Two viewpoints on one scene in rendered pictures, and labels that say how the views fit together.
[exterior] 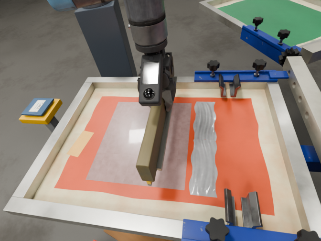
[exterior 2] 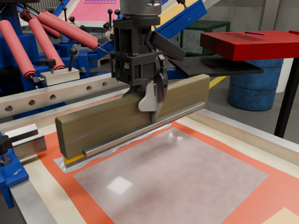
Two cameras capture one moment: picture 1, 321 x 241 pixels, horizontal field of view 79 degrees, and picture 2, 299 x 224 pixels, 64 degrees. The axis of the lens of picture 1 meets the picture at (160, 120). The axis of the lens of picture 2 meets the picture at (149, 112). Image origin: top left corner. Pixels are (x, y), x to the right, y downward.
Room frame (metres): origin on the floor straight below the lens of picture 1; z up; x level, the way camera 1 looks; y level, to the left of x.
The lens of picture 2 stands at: (0.81, 0.24, 1.32)
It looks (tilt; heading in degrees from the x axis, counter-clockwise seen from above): 26 degrees down; 211
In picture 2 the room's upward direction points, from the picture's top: straight up
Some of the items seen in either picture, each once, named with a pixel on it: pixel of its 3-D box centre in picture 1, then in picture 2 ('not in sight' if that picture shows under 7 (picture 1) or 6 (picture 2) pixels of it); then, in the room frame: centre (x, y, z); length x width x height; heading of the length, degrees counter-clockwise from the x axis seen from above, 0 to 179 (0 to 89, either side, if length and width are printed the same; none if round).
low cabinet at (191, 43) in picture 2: not in sight; (184, 36); (-5.45, -2.39, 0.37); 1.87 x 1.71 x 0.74; 86
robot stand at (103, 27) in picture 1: (128, 96); not in sight; (1.07, 0.19, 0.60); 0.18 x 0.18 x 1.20; 86
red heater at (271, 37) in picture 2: not in sight; (259, 43); (-0.88, 0.04, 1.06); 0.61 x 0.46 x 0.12; 133
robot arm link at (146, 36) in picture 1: (147, 29); (142, 5); (0.42, -0.01, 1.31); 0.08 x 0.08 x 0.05
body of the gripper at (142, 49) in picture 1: (155, 61); (138, 50); (0.42, -0.01, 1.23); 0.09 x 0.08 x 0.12; 163
